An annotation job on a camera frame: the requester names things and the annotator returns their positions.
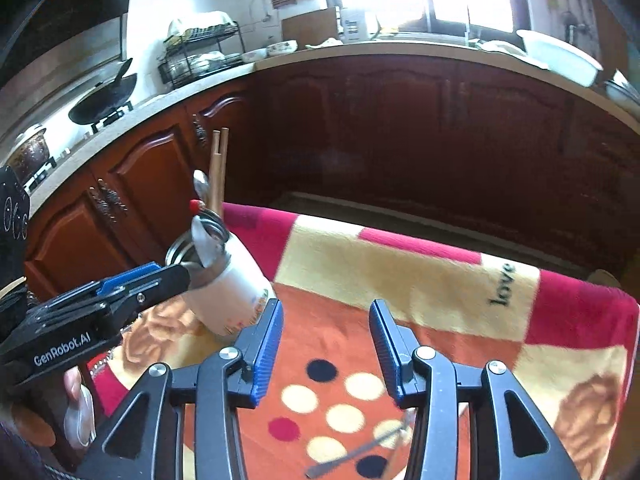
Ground stack of white dishes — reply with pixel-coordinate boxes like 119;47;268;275
190;52;241;73

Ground brown clay pot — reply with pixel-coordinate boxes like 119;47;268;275
7;122;51;183

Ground gas stove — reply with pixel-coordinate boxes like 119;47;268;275
20;102;136;196

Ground white plastic basin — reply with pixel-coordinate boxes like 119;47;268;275
515;29;605;88

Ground white crumpled cloth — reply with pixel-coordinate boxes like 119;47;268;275
167;10;238;41

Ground steel bowl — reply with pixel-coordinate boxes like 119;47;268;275
605;72;640;111

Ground white steel-rimmed utensil jar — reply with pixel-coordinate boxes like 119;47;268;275
165;212;276;337

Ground red floral printed blanket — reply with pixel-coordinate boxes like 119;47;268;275
90;202;640;480

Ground silver steel spoon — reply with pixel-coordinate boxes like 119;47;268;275
192;170;211;211

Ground white electric kettle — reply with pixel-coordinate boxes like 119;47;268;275
340;7;381;43

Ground steel kitchen faucet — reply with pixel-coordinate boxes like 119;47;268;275
425;0;473;46

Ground wooden cutting board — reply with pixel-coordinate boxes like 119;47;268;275
281;7;341;46

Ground black wire dish rack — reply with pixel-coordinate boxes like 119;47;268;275
157;22;246;93

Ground black wok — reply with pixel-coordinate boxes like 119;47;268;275
67;57;138;126

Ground tan round stool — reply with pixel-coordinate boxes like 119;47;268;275
587;269;623;288

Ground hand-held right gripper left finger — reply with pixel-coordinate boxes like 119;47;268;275
87;297;285;480

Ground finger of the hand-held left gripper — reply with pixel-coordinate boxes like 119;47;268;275
37;261;171;317
106;264;195;332

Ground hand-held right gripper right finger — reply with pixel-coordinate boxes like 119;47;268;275
369;299;571;480

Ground black range hood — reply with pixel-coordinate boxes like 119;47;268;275
0;0;136;96

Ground beige dish rag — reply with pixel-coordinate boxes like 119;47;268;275
477;40;528;56

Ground hanging kitchen utensils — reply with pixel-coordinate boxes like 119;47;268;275
545;0;601;41

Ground brown wooden kitchen cabinet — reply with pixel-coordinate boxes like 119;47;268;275
20;52;640;306

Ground white soup spoon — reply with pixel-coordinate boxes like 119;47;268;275
190;215;223;268

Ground person's left hand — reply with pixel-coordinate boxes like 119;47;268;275
64;366;85;403

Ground dark steel soup spoon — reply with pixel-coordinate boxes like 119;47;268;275
305;425;408;478

